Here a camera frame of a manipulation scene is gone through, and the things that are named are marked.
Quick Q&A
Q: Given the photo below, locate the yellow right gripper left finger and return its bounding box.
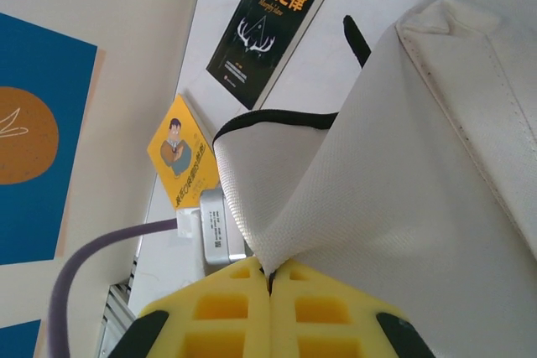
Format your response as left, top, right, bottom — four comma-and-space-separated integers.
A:
109, 257, 273, 358

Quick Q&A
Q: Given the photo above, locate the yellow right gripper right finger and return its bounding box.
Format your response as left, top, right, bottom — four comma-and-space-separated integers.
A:
270, 257, 438, 358

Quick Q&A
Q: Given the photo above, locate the cream canvas backpack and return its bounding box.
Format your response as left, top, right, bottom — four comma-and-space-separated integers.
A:
211, 0, 537, 358

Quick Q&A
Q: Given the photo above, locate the small yellow cartoon man book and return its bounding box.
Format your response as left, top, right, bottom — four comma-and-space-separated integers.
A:
146, 93, 222, 211

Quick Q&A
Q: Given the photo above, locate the black book with antlers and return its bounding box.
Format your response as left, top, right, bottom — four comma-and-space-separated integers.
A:
205, 0, 338, 110

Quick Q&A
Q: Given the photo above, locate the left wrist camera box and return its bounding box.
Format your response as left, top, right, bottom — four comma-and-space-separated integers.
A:
199, 188, 249, 267

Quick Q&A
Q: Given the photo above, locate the aluminium table side rail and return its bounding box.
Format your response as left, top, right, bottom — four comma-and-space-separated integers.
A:
100, 278, 142, 358

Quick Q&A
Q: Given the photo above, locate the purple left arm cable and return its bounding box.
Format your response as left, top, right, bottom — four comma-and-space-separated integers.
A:
45, 206, 196, 358

